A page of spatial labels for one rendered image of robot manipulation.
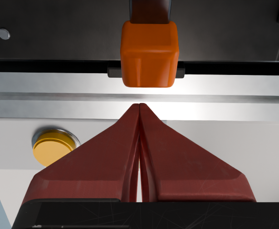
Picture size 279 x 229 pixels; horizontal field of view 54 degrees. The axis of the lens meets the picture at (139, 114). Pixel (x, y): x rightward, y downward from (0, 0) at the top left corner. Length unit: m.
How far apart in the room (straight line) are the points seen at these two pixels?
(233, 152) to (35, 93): 0.29
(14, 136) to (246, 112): 0.21
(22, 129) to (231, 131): 0.27
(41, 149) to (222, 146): 0.26
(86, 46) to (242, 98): 0.14
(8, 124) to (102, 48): 0.12
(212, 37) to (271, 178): 0.33
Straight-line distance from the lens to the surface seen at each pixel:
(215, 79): 0.23
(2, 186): 0.52
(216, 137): 0.40
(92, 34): 0.20
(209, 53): 0.21
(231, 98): 0.25
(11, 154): 0.31
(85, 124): 0.26
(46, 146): 0.27
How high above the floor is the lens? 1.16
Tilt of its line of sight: 55 degrees down
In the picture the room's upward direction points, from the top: 178 degrees counter-clockwise
